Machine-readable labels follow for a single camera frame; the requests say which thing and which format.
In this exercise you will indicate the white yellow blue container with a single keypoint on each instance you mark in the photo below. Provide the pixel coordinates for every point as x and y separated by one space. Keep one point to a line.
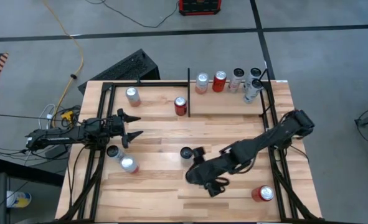
18 199

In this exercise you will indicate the red Coca-Cola can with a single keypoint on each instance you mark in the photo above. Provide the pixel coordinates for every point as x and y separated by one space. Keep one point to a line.
218 81
262 193
180 107

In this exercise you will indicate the white and red soda can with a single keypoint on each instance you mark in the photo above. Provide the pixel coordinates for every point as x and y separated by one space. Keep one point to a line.
129 165

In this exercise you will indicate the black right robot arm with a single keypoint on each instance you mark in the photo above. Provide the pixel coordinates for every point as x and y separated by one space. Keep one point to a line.
264 137

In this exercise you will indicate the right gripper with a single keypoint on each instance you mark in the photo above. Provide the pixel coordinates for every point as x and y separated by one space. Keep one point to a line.
208 177

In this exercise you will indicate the clear bottle black cap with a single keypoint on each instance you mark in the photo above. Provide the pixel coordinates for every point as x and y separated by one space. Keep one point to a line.
115 153

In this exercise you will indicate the yellow plug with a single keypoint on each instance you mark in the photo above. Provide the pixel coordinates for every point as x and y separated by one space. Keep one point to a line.
67 115

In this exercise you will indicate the white and pink soda can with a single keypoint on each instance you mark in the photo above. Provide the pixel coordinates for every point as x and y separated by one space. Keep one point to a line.
201 83
133 96

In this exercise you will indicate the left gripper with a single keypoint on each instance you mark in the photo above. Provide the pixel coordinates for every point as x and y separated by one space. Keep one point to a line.
115 127

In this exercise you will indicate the red and black case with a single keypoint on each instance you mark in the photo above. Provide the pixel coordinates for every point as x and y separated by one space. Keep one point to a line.
199 6

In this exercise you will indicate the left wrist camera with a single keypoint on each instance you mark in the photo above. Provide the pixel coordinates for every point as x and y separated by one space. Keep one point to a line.
115 125

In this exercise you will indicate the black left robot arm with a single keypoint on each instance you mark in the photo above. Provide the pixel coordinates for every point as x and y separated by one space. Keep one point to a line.
62 137

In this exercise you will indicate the black aluminium rig frame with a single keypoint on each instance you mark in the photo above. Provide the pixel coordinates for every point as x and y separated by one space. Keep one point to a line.
93 174

